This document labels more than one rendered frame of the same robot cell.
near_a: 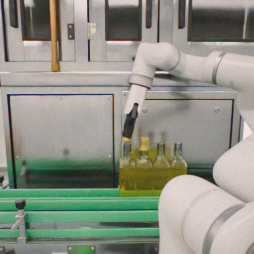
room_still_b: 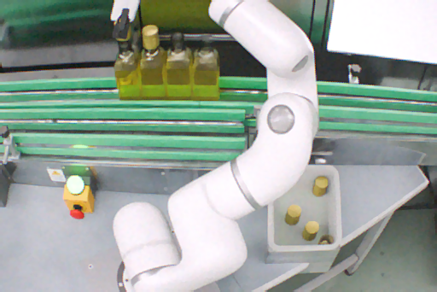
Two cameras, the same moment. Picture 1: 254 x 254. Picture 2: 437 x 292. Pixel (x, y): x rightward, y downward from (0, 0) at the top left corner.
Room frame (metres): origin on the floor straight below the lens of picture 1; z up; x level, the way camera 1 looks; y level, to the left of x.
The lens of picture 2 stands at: (-0.02, -0.25, 1.96)
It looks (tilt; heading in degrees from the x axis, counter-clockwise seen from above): 56 degrees down; 3
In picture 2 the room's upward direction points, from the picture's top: straight up
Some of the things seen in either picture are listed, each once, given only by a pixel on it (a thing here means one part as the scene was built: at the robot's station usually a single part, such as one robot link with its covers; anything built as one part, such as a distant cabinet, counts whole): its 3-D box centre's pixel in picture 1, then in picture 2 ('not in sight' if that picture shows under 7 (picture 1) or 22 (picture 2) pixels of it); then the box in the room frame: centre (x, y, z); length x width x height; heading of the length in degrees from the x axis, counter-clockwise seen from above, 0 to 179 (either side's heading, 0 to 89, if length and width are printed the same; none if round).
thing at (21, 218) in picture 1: (18, 226); (8, 153); (0.60, 0.30, 0.94); 0.07 x 0.04 x 0.13; 2
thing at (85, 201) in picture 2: not in sight; (79, 195); (0.59, 0.13, 0.79); 0.07 x 0.07 x 0.07; 2
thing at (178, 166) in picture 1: (176, 186); (206, 84); (0.79, -0.18, 0.99); 0.06 x 0.06 x 0.21; 1
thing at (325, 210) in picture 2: not in sight; (303, 214); (0.57, -0.41, 0.80); 0.22 x 0.17 x 0.09; 2
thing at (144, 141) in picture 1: (144, 143); (150, 37); (0.79, -0.06, 1.14); 0.04 x 0.04 x 0.04
